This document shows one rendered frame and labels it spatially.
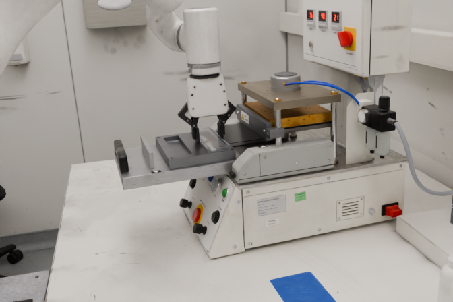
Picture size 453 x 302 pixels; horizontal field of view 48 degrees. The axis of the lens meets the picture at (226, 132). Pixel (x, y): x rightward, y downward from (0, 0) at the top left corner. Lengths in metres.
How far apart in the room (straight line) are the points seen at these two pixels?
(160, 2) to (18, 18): 0.33
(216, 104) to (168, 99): 1.59
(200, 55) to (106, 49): 1.59
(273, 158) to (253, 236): 0.20
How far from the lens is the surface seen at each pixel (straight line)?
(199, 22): 1.21
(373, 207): 1.38
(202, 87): 1.24
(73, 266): 1.31
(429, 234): 1.29
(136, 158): 1.30
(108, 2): 2.62
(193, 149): 1.25
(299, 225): 1.29
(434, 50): 1.63
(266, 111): 1.32
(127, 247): 1.35
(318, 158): 1.25
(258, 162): 1.19
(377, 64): 1.27
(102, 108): 2.83
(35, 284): 1.28
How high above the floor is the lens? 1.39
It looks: 17 degrees down
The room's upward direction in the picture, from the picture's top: 3 degrees counter-clockwise
